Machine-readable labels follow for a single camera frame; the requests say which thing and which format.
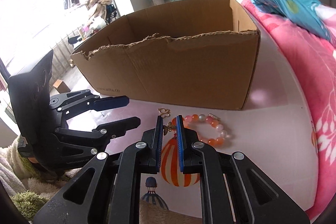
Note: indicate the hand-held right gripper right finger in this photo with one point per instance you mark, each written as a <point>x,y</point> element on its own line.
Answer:
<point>179,145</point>

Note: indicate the metal window railing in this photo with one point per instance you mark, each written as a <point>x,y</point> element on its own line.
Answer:
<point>60,48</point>

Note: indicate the small silver clip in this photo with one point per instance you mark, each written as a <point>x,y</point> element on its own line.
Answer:
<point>213,116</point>

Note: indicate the pink floral blanket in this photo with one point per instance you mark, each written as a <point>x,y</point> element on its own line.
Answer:
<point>302,69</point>

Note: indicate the white bag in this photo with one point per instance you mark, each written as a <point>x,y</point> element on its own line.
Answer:
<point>98,24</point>

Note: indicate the beige slippers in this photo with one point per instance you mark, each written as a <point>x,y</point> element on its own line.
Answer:
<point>72,63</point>

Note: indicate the person's left forearm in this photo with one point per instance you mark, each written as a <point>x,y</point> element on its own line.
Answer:
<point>13,163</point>

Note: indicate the gold heart shaped clasp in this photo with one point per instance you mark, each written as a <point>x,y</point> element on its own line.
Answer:
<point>168,110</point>

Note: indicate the wheelchair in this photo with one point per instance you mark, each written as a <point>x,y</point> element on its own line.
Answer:
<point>113,12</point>

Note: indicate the pile of beige clothes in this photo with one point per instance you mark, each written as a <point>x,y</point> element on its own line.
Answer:
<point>101,1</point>

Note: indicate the small black item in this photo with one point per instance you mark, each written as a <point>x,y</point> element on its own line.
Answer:
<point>74,39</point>

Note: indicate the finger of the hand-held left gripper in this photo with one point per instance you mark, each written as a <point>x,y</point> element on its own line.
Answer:
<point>113,102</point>
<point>123,124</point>

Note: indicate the gold butterfly charm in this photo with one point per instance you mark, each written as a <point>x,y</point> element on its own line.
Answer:
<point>169,128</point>

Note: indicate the pink printed play mat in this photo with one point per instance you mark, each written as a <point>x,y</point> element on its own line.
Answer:
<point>275,148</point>

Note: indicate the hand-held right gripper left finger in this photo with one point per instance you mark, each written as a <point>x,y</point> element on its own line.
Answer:
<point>158,145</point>

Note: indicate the small brown cardboard box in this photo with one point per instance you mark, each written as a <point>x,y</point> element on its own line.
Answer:
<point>62,86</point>

